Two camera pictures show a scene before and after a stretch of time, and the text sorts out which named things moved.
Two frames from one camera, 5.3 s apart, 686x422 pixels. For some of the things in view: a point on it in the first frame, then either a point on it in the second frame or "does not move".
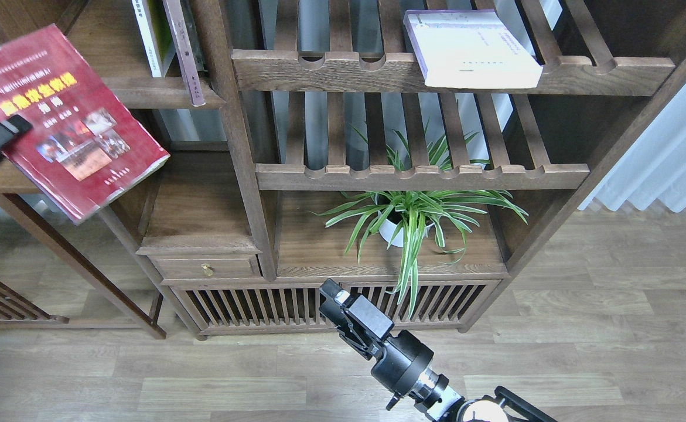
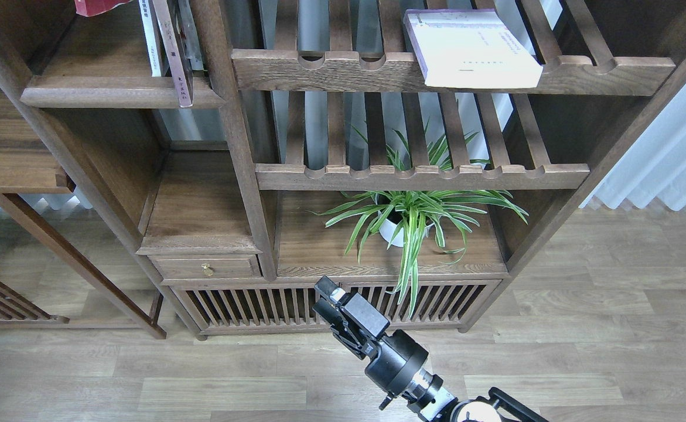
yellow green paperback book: [156, 35] does not move
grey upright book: [191, 33] does not move
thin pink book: [176, 15] to [174, 52]
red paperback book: [84, 149] to [88, 8]
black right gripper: [403, 359] does not move
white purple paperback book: [472, 48] does not move
